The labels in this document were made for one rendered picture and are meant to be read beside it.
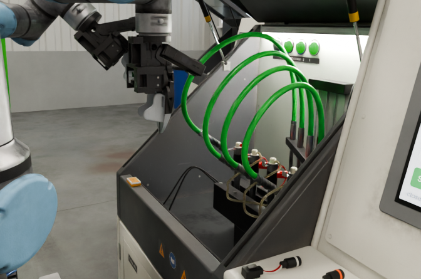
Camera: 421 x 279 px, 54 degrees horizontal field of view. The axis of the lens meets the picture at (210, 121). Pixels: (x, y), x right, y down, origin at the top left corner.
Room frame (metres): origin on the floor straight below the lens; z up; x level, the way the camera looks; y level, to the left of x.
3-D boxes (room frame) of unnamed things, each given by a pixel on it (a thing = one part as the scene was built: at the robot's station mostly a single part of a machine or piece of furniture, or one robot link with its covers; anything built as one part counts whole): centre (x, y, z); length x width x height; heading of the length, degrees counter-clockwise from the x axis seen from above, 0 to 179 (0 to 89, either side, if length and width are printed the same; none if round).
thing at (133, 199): (1.02, 0.12, 0.87); 0.62 x 0.04 x 0.16; 29
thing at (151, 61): (0.87, 0.13, 1.35); 0.09 x 0.08 x 0.12; 119
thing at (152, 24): (0.87, 0.12, 1.43); 0.08 x 0.08 x 0.05
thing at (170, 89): (0.87, 0.10, 1.29); 0.05 x 0.02 x 0.09; 29
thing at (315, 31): (1.27, -0.31, 1.43); 0.54 x 0.03 x 0.02; 29
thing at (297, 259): (0.70, -0.13, 0.99); 0.12 x 0.02 x 0.02; 113
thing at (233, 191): (1.03, -0.14, 0.91); 0.34 x 0.10 x 0.15; 29
